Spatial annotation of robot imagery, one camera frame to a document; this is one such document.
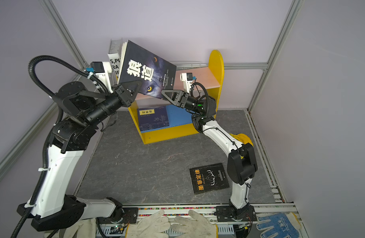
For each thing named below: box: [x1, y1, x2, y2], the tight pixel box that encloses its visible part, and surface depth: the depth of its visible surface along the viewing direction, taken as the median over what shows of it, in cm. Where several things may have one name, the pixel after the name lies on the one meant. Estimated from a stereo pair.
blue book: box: [136, 106, 170, 132], surface depth 93 cm
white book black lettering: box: [107, 38, 123, 79], surface depth 59 cm
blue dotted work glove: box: [255, 211, 303, 238], surface depth 72 cm
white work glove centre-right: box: [170, 209, 217, 238], surface depth 72 cm
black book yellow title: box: [189, 163, 230, 195], surface depth 86 cm
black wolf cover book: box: [117, 39, 177, 100], surface depth 52 cm
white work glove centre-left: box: [124, 209, 171, 238], surface depth 72 cm
